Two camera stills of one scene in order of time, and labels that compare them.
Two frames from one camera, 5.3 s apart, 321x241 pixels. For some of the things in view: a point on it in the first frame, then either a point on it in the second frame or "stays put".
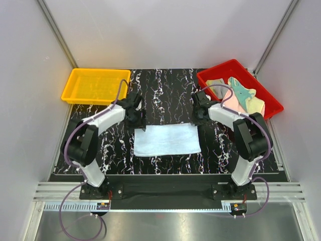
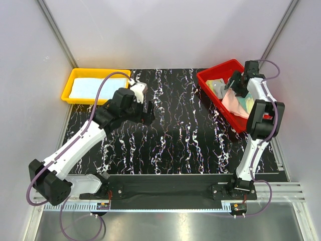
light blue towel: x=166 y=139 → x=89 y=88
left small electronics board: x=103 y=206 stays put
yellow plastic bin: x=96 y=86 stays put
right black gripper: x=194 y=120 → x=240 y=93
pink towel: x=232 y=103 stays put
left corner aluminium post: x=44 y=7 stays put
